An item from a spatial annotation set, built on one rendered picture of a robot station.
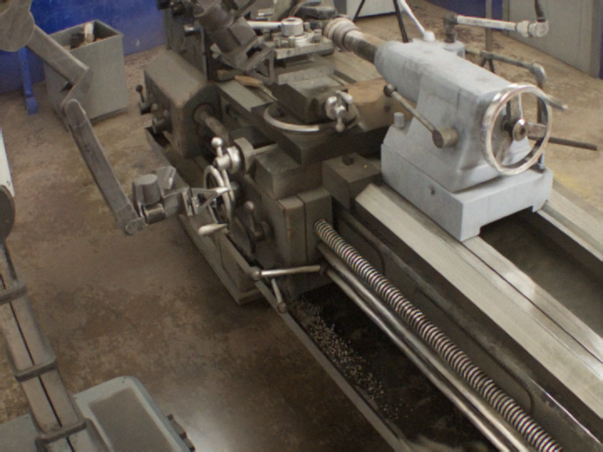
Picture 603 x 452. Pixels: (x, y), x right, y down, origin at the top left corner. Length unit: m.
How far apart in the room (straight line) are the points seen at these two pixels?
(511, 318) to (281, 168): 0.75
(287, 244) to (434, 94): 0.55
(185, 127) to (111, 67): 1.96
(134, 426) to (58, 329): 0.94
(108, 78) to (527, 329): 3.56
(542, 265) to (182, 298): 1.58
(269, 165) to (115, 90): 2.80
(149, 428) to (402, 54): 1.23
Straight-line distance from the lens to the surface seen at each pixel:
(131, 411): 2.10
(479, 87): 1.61
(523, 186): 1.71
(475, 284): 1.51
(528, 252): 1.83
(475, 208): 1.62
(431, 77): 1.70
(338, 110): 1.82
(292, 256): 1.91
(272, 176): 1.84
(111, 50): 4.49
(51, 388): 1.76
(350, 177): 1.80
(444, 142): 1.60
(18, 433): 2.15
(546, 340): 1.39
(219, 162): 1.92
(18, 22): 1.14
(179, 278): 3.00
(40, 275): 3.24
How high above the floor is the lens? 1.75
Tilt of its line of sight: 33 degrees down
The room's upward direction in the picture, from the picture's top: 3 degrees counter-clockwise
